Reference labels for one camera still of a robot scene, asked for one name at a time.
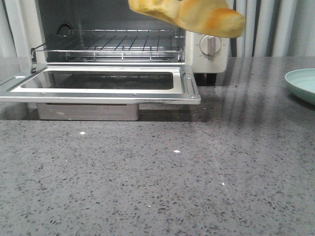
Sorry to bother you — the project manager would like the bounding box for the glass oven door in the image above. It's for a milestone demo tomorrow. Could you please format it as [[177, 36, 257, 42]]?
[[0, 64, 201, 104]]

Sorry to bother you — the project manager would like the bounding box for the golden croissant bread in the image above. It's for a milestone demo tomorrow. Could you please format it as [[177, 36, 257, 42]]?
[[128, 0, 246, 38]]

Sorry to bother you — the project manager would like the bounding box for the black oven foot right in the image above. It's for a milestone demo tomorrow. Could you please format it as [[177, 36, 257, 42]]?
[[206, 73, 217, 86]]

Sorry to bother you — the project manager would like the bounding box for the lower oven control knob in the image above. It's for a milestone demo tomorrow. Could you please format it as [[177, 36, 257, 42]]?
[[200, 35, 221, 57]]

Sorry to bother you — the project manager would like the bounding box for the white Toshiba toaster oven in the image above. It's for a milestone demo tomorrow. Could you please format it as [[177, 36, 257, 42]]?
[[4, 0, 234, 86]]

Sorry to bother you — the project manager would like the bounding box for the light green plate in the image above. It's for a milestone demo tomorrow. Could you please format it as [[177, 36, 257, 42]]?
[[285, 68, 315, 105]]

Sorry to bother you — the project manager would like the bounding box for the metal oven door handle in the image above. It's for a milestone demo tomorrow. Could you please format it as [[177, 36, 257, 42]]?
[[36, 103, 139, 121]]

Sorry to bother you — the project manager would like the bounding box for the metal wire oven rack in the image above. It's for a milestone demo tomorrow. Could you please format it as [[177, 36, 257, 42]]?
[[31, 29, 185, 63]]

